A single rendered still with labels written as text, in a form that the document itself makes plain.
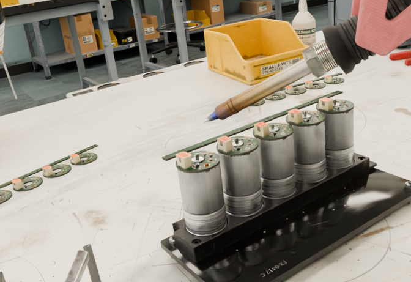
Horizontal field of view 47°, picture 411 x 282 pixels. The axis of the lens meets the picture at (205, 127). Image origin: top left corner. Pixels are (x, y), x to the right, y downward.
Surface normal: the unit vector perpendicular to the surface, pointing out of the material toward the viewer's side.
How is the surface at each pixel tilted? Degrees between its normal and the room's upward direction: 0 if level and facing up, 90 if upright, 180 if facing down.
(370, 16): 98
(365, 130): 0
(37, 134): 0
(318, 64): 90
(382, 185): 0
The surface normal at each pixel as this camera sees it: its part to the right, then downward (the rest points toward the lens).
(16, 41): 0.54, 0.25
